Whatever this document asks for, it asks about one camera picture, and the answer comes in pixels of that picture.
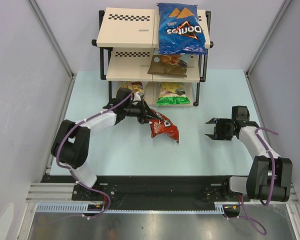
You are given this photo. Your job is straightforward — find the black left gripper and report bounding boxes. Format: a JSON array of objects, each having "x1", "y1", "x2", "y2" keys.
[{"x1": 124, "y1": 99, "x2": 162, "y2": 125}]

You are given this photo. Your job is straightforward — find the red Doritos bag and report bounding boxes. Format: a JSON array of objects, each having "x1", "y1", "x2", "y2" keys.
[{"x1": 149, "y1": 109, "x2": 180, "y2": 144}]

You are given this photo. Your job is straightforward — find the brown Chuba chips bag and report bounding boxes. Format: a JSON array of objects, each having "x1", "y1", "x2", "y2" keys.
[{"x1": 119, "y1": 81, "x2": 145, "y2": 101}]

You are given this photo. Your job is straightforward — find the green Chuba cassava chips bag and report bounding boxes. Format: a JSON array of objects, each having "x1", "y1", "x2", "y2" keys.
[{"x1": 156, "y1": 82, "x2": 191, "y2": 106}]

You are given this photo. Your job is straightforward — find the light blue brown chips bag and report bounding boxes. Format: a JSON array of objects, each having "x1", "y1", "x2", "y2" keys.
[{"x1": 147, "y1": 54, "x2": 191, "y2": 77}]

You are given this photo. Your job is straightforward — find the blue Doritos bag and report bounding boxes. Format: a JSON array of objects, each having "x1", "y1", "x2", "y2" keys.
[{"x1": 157, "y1": 2, "x2": 207, "y2": 55}]

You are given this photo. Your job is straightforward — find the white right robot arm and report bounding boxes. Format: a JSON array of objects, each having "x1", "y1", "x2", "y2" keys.
[{"x1": 207, "y1": 105, "x2": 293, "y2": 206}]

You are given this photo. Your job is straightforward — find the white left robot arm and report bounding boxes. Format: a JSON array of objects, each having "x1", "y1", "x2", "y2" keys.
[{"x1": 51, "y1": 87, "x2": 162, "y2": 200}]

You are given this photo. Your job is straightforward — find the beige three-tier black-framed shelf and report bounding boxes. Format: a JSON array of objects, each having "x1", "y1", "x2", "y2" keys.
[{"x1": 91, "y1": 7, "x2": 208, "y2": 107}]

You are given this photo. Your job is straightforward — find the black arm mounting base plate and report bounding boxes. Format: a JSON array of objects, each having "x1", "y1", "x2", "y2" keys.
[{"x1": 41, "y1": 175, "x2": 251, "y2": 211}]

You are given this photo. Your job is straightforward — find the aluminium frame rail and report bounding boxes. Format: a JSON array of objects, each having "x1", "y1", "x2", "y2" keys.
[{"x1": 26, "y1": 183, "x2": 75, "y2": 203}]

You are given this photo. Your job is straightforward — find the white slotted cable duct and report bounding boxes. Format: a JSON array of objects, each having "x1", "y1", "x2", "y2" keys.
[{"x1": 36, "y1": 203, "x2": 104, "y2": 214}]

